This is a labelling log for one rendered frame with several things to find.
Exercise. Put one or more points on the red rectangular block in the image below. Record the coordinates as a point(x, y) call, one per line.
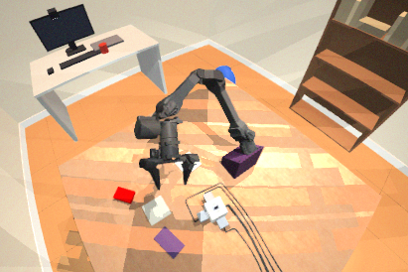
point(124, 195)

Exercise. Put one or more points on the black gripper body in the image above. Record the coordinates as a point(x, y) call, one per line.
point(169, 150)

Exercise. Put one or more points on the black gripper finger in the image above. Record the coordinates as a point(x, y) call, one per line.
point(155, 174)
point(187, 169)

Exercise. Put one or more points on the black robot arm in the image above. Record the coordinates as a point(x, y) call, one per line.
point(150, 127)

